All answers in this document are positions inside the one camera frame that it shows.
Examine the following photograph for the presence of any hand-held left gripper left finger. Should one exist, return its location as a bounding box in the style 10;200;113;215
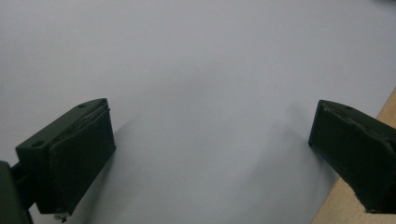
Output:
15;98;117;217

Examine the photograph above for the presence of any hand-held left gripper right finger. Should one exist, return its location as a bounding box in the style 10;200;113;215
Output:
307;99;396;215

